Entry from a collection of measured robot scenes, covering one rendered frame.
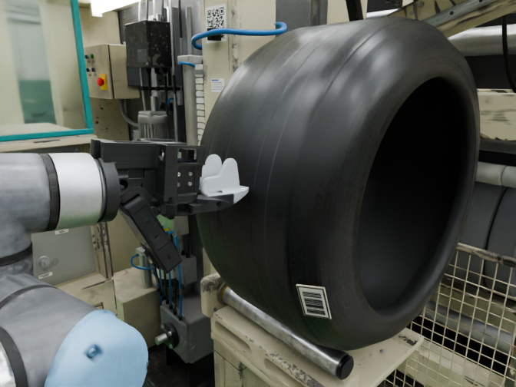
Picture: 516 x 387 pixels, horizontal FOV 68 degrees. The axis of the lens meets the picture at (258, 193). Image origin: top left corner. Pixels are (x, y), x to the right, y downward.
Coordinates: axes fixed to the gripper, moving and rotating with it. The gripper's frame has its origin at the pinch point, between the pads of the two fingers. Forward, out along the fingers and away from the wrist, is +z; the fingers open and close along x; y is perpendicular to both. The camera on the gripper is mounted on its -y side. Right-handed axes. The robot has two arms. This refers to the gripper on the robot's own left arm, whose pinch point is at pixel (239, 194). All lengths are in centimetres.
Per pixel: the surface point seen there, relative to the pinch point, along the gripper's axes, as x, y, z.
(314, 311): -10.5, -15.1, 6.6
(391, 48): -10.7, 21.7, 16.3
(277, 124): -2.9, 10.1, 3.3
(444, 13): 1, 37, 57
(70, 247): 56, -25, -5
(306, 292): -10.1, -12.0, 4.9
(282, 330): 5.4, -30.5, 18.8
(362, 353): -2, -39, 38
